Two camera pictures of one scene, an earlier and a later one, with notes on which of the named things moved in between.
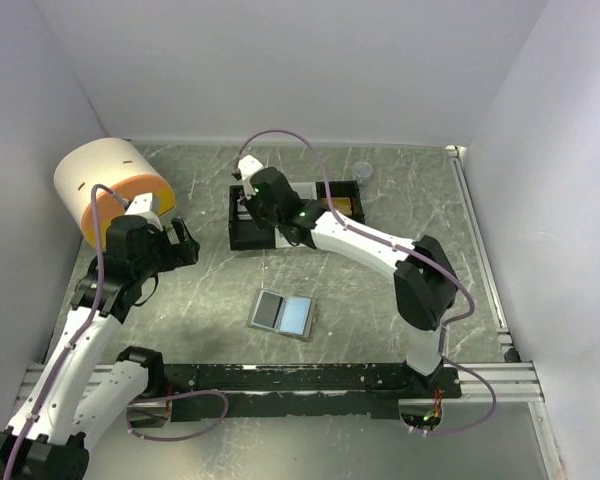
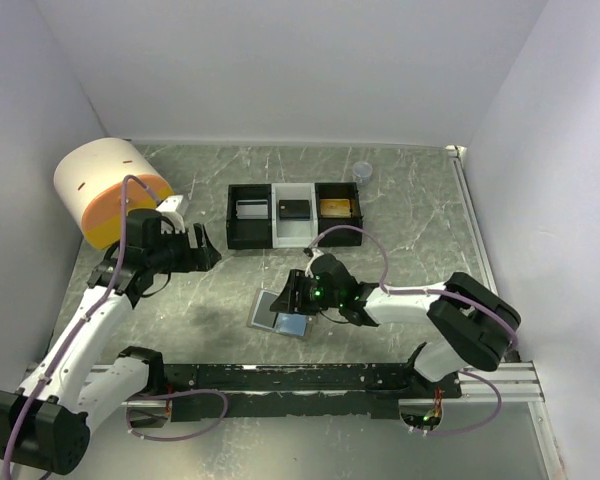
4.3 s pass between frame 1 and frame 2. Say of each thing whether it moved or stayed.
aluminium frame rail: stayed
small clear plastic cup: stayed
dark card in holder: stayed
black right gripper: moved
